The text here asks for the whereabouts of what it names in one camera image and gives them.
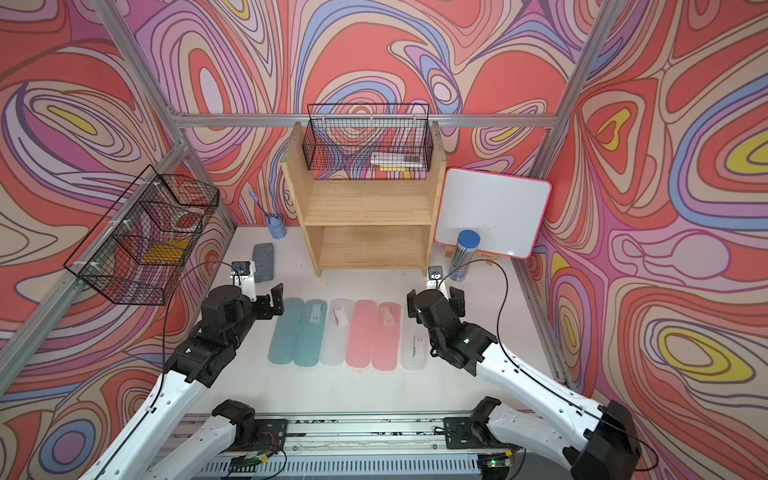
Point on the grey felt eraser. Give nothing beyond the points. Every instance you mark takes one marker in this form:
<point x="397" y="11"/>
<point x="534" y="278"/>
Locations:
<point x="263" y="262"/>

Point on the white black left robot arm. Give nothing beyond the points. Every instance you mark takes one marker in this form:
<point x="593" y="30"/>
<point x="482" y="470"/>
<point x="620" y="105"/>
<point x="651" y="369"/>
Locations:
<point x="227" y="315"/>

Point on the white board pink frame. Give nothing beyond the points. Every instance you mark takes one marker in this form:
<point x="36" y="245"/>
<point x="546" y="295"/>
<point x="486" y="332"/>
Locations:
<point x="506" y="211"/>

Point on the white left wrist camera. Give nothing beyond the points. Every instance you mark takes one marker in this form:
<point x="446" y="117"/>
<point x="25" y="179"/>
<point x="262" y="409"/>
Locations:
<point x="243" y="276"/>

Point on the teal pencil case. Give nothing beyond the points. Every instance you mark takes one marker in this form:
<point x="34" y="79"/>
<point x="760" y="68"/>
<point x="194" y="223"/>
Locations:
<point x="310" y="333"/>
<point x="285" y="335"/>

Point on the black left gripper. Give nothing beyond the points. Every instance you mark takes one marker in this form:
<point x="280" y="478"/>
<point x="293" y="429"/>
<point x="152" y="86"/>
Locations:
<point x="266" y="311"/>

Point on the blue pen cup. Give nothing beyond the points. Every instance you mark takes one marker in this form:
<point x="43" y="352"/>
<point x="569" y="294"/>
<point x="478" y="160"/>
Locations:
<point x="274" y="222"/>

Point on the black wire basket on shelf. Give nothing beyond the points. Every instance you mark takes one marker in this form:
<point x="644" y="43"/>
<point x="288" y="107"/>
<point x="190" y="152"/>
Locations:
<point x="340" y="138"/>

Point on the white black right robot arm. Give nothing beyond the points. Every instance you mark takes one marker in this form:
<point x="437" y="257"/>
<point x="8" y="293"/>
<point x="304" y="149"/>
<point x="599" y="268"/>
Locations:
<point x="522" y="378"/>

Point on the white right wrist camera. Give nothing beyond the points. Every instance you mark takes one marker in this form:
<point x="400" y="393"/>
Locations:
<point x="435" y="279"/>

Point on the clear pencil case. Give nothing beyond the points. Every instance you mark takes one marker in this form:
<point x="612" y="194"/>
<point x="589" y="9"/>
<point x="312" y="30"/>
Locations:
<point x="336" y="333"/>
<point x="414" y="345"/>

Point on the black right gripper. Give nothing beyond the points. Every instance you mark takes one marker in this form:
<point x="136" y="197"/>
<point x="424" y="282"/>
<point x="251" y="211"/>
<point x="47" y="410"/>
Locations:
<point x="457" y="300"/>

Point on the wooden board easel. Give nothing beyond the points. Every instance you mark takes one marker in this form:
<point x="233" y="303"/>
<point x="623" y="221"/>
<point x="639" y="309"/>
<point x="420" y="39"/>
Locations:
<point x="486" y="258"/>

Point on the colored pencil tube blue lid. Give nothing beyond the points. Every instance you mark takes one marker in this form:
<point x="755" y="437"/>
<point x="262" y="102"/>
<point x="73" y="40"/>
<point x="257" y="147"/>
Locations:
<point x="467" y="243"/>

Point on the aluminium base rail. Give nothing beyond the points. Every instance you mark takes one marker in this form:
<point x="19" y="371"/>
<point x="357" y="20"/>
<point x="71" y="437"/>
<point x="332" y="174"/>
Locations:
<point x="418" y="436"/>

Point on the wooden two-tier shelf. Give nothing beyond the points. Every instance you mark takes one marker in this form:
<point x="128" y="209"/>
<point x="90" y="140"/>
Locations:
<point x="365" y="224"/>

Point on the black wire basket on frame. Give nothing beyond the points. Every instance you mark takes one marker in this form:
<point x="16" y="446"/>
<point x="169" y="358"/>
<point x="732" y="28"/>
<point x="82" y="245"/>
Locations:
<point x="155" y="207"/>

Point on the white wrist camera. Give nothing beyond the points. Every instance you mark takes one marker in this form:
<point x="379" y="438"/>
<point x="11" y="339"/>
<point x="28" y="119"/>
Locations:
<point x="243" y="276"/>
<point x="435" y="279"/>

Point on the yellow item in side basket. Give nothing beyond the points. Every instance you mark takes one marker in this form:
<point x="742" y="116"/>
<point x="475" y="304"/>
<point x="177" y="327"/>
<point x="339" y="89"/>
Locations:
<point x="165" y="253"/>

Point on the pink pencil case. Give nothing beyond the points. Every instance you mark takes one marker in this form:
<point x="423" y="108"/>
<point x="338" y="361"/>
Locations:
<point x="361" y="334"/>
<point x="386" y="337"/>

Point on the silver box in basket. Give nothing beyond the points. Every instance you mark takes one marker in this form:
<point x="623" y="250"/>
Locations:
<point x="391" y="160"/>

